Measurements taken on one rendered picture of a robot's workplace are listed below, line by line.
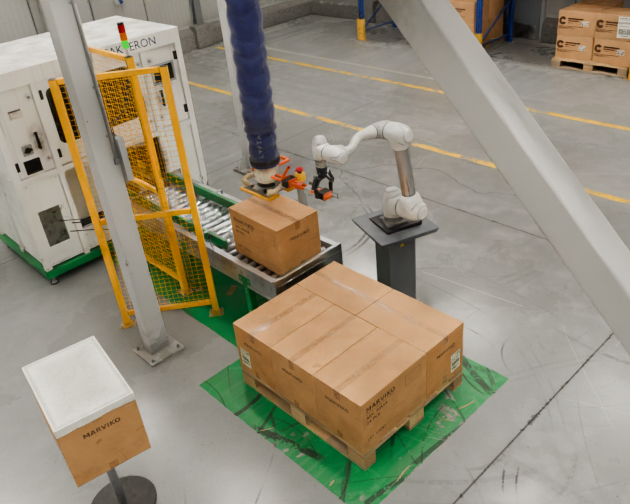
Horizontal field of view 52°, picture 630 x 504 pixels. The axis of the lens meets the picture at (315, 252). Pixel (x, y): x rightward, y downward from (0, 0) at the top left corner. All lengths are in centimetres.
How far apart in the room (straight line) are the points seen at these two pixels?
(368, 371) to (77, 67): 254
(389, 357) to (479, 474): 86
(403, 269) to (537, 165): 421
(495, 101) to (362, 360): 319
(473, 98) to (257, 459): 356
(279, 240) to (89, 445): 200
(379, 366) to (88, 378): 167
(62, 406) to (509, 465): 256
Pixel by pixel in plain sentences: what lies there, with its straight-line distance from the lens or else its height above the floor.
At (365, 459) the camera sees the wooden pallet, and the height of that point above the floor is 10.
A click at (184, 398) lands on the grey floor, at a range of 481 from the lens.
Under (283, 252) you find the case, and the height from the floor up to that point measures 76.
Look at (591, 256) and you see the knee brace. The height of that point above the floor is 271.
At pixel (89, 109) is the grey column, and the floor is 200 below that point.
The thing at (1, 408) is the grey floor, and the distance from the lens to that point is 534.
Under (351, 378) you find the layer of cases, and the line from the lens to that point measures 391.
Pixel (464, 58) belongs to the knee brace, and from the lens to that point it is 96.
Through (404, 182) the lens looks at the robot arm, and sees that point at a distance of 463.
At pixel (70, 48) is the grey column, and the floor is 238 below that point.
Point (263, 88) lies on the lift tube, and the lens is 448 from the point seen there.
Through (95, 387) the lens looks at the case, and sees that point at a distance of 352.
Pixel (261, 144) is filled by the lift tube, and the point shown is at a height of 152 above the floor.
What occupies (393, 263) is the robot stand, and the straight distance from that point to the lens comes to 503.
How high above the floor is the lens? 321
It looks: 32 degrees down
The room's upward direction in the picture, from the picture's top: 6 degrees counter-clockwise
